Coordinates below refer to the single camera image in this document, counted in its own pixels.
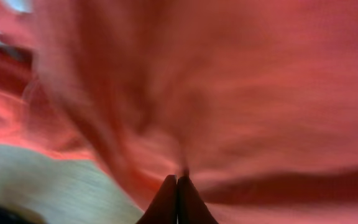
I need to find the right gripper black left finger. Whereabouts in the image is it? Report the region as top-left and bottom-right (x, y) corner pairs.
(136, 175), (177, 224)

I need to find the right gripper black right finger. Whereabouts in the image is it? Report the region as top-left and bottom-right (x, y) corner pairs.
(177, 176), (218, 224)

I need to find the orange red t-shirt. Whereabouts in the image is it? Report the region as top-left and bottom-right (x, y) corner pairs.
(0, 0), (358, 223)

